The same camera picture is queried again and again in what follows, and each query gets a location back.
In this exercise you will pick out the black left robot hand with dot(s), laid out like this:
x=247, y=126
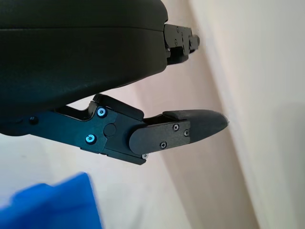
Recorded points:
x=71, y=59

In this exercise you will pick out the blue plastic tray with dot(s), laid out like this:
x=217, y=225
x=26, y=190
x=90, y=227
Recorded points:
x=52, y=205

